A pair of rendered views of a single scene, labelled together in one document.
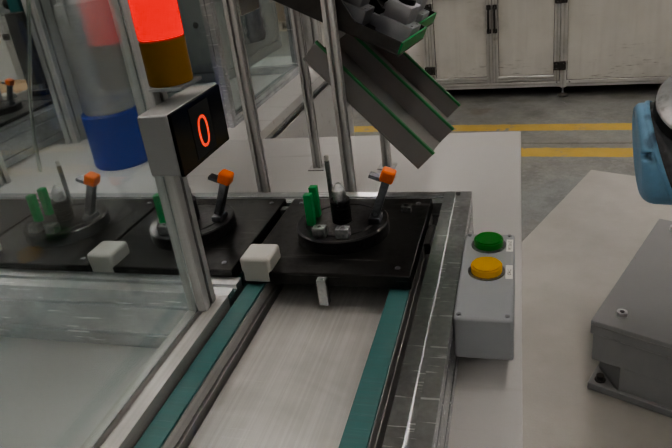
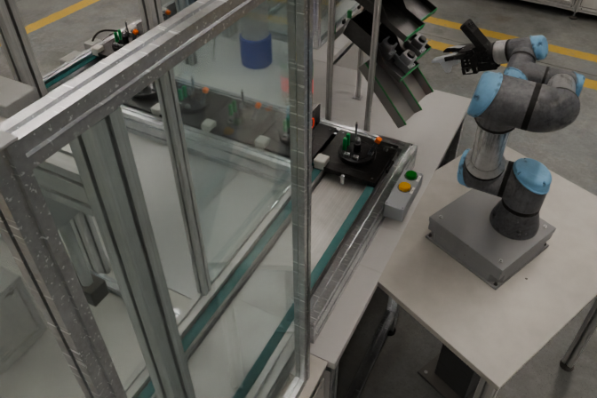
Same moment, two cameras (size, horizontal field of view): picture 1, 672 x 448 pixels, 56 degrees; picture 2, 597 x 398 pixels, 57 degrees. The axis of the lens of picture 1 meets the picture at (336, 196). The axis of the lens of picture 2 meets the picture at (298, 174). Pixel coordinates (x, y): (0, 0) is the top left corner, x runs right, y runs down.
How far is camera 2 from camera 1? 113 cm
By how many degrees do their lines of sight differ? 18
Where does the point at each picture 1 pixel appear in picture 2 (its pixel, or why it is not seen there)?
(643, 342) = (441, 227)
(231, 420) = not seen: hidden behind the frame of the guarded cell
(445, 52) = not seen: outside the picture
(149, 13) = not seen: hidden behind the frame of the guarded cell
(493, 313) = (398, 205)
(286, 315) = (327, 184)
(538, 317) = (423, 207)
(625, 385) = (435, 239)
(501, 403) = (394, 234)
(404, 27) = (406, 67)
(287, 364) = (323, 204)
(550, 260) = (441, 183)
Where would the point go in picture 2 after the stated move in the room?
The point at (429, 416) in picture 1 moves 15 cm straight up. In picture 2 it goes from (363, 234) to (367, 199)
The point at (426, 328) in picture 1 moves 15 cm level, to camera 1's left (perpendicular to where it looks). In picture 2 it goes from (373, 205) to (329, 200)
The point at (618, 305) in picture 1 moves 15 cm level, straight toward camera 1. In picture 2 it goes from (441, 213) to (420, 241)
